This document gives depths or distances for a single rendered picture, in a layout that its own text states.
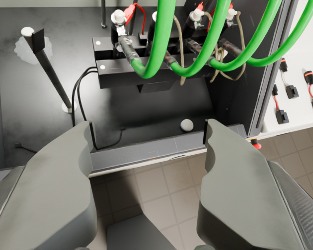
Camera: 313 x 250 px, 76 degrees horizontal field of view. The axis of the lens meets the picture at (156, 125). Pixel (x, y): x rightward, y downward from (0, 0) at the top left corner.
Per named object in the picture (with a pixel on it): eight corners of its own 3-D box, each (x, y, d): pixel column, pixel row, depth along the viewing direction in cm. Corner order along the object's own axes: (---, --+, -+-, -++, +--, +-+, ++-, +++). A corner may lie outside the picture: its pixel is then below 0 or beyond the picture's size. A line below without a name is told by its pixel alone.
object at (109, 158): (14, 190, 53) (-24, 196, 38) (12, 174, 54) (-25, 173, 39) (217, 146, 70) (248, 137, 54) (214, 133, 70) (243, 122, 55)
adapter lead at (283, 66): (294, 98, 58) (300, 95, 56) (288, 99, 57) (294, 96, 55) (280, 60, 60) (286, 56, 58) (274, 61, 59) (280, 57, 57)
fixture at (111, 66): (101, 98, 60) (98, 74, 46) (95, 68, 62) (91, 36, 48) (201, 86, 69) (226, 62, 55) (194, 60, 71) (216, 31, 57)
